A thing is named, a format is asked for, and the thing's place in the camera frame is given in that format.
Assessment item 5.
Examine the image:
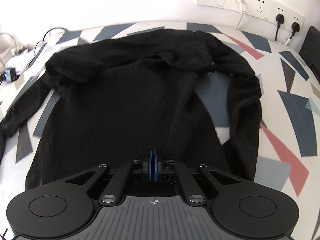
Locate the thin black cable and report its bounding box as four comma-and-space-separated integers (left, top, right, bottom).
32, 27, 65, 63

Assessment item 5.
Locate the white cable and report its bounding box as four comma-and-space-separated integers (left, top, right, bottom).
235, 0, 244, 29

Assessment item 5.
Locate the white power outlet plate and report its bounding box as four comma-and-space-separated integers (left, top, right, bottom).
250, 0, 277, 20
272, 2, 305, 29

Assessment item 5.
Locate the black knit sweater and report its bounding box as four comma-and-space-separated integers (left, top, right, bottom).
0, 29, 263, 190

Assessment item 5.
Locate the black panel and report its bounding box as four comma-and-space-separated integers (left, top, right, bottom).
300, 26, 320, 67

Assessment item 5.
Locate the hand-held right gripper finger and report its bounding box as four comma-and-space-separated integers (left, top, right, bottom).
153, 151, 241, 204
65, 151, 153, 205

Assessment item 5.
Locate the geometric patterned sheet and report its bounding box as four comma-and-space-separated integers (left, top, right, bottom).
0, 21, 320, 240

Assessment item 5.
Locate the small blue device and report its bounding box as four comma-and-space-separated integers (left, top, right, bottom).
5, 67, 19, 82

